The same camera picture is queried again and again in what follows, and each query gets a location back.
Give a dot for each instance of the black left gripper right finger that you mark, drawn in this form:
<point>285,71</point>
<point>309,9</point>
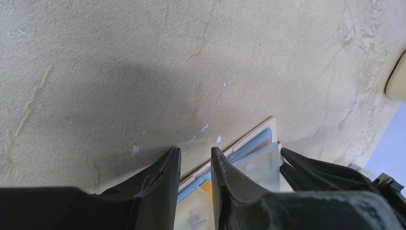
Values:
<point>242,204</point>

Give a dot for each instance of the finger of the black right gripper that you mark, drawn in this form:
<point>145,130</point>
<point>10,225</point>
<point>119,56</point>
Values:
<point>306,174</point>

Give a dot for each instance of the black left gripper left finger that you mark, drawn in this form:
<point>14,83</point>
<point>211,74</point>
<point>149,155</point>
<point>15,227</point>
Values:
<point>145,201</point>

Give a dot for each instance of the beige leather card holder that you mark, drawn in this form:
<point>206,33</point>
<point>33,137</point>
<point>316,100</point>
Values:
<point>257,155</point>

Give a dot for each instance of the small white jar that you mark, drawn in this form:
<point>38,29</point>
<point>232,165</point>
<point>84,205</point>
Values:
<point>361,170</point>

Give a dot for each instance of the cream oval tray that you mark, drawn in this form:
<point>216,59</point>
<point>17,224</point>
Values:
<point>396,85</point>

